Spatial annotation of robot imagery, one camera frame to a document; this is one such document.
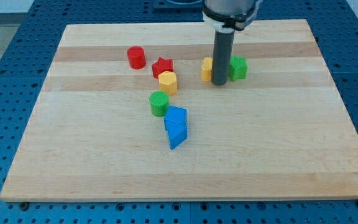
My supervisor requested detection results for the yellow heart block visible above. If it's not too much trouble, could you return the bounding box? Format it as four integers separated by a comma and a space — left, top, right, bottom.
201, 57, 213, 82

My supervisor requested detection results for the red star block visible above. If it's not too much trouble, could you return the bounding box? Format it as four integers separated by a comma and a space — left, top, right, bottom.
152, 57, 173, 79

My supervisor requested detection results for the green star block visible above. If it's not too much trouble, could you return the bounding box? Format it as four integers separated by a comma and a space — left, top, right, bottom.
228, 55, 248, 82

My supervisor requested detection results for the blue triangle block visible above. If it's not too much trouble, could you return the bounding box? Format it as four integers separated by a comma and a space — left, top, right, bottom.
167, 123, 188, 150

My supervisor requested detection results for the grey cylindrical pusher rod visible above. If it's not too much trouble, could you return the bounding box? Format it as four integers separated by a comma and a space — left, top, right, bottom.
211, 31, 235, 86

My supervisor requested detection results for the red cylinder block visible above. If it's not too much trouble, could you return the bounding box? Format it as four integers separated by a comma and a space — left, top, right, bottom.
127, 46, 146, 70

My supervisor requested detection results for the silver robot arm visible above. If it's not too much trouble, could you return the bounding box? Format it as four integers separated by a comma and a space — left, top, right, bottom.
202, 0, 262, 86

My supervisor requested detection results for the yellow hexagon block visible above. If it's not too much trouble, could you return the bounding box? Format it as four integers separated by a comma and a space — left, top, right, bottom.
158, 71, 178, 96

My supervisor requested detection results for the blue pentagon block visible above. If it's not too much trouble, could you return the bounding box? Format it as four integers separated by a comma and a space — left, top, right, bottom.
164, 106, 187, 130

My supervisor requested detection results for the wooden board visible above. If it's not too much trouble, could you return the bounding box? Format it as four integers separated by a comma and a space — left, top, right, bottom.
0, 19, 358, 202

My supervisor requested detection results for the green cylinder block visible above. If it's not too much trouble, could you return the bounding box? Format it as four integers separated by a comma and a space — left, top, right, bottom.
149, 91, 169, 117

